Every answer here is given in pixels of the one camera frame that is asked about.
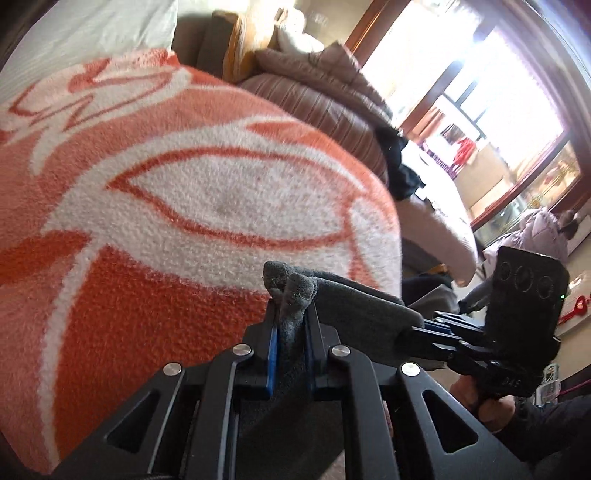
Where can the grey fleece pants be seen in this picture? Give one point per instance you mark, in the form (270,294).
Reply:
(290,437)

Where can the brown striped quilt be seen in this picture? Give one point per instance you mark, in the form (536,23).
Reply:
(328,91)

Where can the orange and white blanket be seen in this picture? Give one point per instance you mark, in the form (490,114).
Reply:
(140,200)

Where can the right forearm dark sleeve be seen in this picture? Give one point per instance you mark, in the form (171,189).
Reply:
(553,440)

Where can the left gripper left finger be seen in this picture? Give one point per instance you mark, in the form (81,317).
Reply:
(181,424)

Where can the brown sofa with cushions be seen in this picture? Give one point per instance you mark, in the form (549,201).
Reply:
(222,37)

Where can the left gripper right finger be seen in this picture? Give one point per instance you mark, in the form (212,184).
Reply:
(399,423)

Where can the dark clothes pile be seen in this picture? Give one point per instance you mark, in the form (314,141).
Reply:
(403,181)

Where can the lavender puffer jacket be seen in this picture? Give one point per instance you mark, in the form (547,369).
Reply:
(539,231)

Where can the person's right hand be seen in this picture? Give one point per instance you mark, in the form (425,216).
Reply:
(494,414)

